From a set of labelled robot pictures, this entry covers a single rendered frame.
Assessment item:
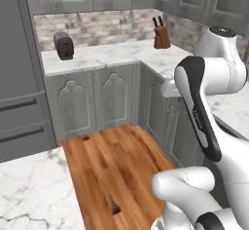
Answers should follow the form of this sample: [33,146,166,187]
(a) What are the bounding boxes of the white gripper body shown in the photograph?
[160,77,183,98]

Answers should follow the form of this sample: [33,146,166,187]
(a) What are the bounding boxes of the grey base cupboards under worktop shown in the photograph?
[138,62,208,170]

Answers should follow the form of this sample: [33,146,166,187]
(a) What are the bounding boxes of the brown wooden knife block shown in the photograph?
[153,25,172,50]

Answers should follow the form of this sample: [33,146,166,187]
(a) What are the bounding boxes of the grey base cupboards run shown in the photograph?
[44,62,143,146]

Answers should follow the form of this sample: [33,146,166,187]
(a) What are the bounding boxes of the grey fridge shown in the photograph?
[0,0,58,164]

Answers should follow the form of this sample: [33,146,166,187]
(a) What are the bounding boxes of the grey glass-front wall cupboards run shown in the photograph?
[153,0,249,36]

